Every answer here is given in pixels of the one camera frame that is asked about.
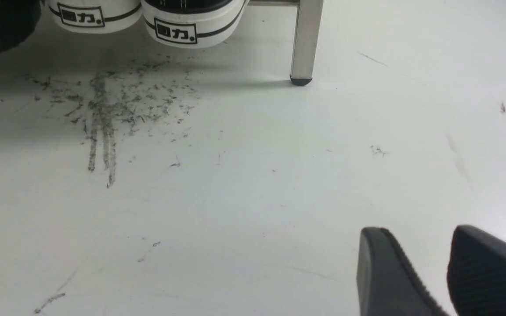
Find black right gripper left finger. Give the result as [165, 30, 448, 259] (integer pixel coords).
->
[357, 227, 447, 316]

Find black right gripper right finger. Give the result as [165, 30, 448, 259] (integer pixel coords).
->
[447, 225, 506, 316]

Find stainless steel shoe rack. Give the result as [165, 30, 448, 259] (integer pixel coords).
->
[249, 0, 324, 86]

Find black canvas sneaker right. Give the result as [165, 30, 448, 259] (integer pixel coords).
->
[141, 0, 249, 49]

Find black canvas sneaker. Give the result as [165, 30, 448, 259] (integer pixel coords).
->
[47, 0, 142, 34]
[141, 0, 249, 49]

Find black canvas sneaker left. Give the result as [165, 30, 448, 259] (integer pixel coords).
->
[47, 0, 142, 34]

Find black mesh shoe right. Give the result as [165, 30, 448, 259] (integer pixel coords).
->
[0, 0, 44, 53]

